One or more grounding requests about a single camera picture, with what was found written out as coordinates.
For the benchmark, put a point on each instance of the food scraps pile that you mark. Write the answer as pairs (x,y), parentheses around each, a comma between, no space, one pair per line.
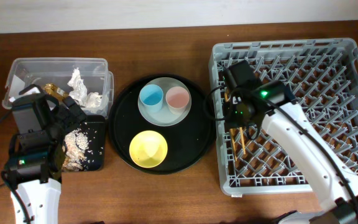
(80,149)

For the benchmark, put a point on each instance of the white tissue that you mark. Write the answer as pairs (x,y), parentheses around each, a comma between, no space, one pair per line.
(93,100)

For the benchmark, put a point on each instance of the pink cup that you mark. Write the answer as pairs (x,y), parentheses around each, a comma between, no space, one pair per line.
(177,99)

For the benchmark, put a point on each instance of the grey dishwasher rack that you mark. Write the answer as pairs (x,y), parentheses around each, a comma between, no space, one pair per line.
(323,75)

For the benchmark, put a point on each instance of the clear plastic waste bin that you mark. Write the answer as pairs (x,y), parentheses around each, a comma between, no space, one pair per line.
(58,70)

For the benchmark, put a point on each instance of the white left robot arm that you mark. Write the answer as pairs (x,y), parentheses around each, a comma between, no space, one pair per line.
(33,172)

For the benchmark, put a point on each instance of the round black tray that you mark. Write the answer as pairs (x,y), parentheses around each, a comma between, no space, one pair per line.
(187,141)

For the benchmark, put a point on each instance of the gold snack wrapper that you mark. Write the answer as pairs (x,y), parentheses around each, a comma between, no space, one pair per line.
(55,91)

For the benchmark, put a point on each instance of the blue cup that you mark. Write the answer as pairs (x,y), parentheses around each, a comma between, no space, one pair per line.
(151,97)

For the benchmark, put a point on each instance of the rectangular black tray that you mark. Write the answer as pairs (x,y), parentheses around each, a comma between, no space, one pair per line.
(99,123)

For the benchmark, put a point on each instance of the grey plate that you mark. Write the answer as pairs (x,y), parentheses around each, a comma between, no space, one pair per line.
(164,117)

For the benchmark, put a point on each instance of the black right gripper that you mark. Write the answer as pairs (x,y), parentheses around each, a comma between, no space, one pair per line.
(229,112)

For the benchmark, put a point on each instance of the wooden chopstick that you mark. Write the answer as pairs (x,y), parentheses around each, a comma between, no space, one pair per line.
(231,131)
(242,140)

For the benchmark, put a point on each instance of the yellow bowl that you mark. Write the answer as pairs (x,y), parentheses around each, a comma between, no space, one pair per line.
(148,149)

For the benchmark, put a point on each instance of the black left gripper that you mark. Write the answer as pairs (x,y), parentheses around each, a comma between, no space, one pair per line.
(61,112)

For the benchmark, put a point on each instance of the crumpled white paper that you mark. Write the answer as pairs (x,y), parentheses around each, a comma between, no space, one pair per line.
(79,92)

